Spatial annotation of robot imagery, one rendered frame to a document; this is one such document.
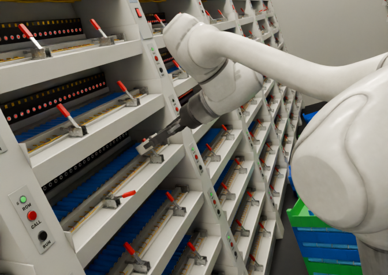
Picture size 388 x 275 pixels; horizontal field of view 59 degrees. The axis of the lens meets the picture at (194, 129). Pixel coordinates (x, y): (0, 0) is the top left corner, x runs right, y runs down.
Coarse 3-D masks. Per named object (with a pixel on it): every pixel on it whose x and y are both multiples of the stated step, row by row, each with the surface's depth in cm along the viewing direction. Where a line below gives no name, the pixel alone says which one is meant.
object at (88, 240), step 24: (120, 144) 119; (168, 144) 123; (144, 168) 106; (168, 168) 111; (48, 192) 88; (120, 192) 92; (144, 192) 96; (96, 216) 82; (120, 216) 84; (72, 240) 68; (96, 240) 76
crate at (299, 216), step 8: (296, 208) 159; (304, 208) 163; (288, 216) 152; (296, 216) 149; (304, 216) 147; (312, 216) 145; (296, 224) 151; (304, 224) 149; (312, 224) 146; (320, 224) 144
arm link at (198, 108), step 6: (192, 96) 97; (198, 96) 95; (192, 102) 95; (198, 102) 94; (204, 102) 93; (192, 108) 95; (198, 108) 94; (204, 108) 93; (192, 114) 97; (198, 114) 95; (204, 114) 94; (210, 114) 94; (216, 114) 94; (198, 120) 96; (204, 120) 96; (210, 120) 96
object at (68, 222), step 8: (160, 144) 123; (136, 160) 107; (128, 168) 102; (136, 168) 104; (120, 176) 98; (104, 184) 93; (112, 184) 94; (96, 192) 89; (104, 192) 90; (112, 192) 91; (88, 200) 85; (96, 200) 87; (80, 208) 82; (88, 208) 84; (96, 208) 84; (72, 216) 79; (80, 216) 81; (88, 216) 81; (64, 224) 76; (72, 224) 78
